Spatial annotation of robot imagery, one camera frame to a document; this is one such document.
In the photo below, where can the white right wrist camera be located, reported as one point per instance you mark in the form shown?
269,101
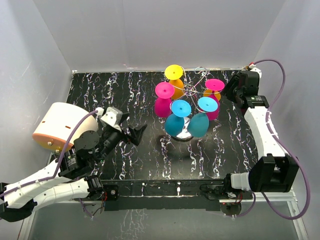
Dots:
253,68

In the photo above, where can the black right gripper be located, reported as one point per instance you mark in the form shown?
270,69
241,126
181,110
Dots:
233,82

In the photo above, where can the orange wine glass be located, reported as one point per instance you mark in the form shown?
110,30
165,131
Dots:
214,94
174,73

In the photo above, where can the white orange appliance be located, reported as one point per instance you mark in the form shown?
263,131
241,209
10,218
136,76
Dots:
57,124

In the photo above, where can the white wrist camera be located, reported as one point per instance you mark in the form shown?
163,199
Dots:
110,116
253,68

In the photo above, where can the magenta wine glass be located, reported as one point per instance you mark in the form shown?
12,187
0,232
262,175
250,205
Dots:
164,92
214,85

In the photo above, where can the blue wine glass back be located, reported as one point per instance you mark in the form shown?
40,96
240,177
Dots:
199,123

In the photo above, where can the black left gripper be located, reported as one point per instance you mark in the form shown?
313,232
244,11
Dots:
135,135

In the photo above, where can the chrome wire wine glass rack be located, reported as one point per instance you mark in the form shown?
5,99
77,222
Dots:
192,92

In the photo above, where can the blue wine glass front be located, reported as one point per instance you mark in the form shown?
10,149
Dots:
174,123

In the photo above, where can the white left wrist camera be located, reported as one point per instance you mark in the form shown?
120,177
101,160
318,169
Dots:
110,116

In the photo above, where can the blue wine glass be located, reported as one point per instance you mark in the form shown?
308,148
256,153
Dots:
199,123
174,123

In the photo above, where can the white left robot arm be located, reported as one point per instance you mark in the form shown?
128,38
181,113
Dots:
90,140

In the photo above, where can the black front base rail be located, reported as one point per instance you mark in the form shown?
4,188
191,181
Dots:
208,194

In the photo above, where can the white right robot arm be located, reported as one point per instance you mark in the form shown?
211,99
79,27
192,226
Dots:
275,170

